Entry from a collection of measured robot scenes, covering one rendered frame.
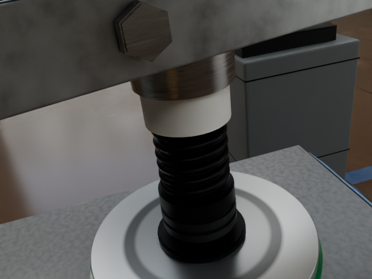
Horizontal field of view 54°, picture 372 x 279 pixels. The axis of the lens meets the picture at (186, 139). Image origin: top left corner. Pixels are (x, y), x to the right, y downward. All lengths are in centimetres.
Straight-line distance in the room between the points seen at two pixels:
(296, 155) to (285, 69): 63
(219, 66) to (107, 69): 9
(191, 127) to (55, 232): 29
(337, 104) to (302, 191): 86
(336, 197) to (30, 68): 40
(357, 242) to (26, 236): 39
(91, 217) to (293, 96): 87
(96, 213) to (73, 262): 8
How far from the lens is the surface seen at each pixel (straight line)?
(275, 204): 39
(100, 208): 52
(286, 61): 118
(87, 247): 46
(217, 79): 25
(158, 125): 27
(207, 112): 26
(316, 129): 133
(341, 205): 49
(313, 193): 51
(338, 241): 44
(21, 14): 18
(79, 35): 19
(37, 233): 52
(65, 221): 52
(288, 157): 58
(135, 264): 34
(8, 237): 53
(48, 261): 47
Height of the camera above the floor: 112
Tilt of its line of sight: 28 degrees down
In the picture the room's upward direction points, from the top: 7 degrees counter-clockwise
